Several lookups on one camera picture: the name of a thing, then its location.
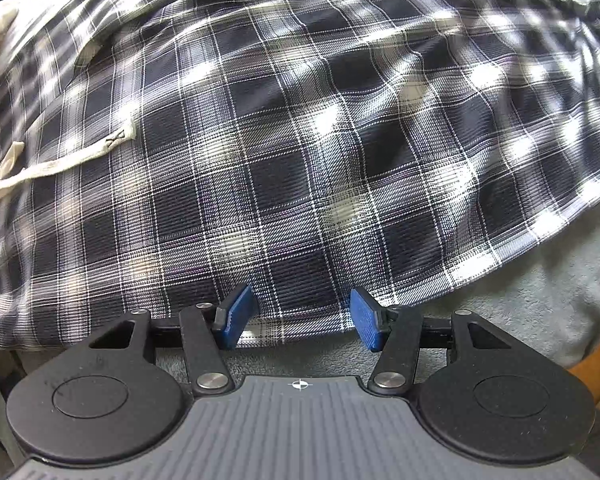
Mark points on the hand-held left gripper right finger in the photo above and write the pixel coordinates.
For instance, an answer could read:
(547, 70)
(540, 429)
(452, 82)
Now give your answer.
(365, 317)

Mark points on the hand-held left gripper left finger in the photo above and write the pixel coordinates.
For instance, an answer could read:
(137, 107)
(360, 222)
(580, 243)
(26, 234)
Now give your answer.
(237, 312)

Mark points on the plaid pants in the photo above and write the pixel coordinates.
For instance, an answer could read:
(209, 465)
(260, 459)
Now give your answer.
(300, 135)

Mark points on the grey bed sheet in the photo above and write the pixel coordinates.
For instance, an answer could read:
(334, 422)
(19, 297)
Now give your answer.
(530, 300)

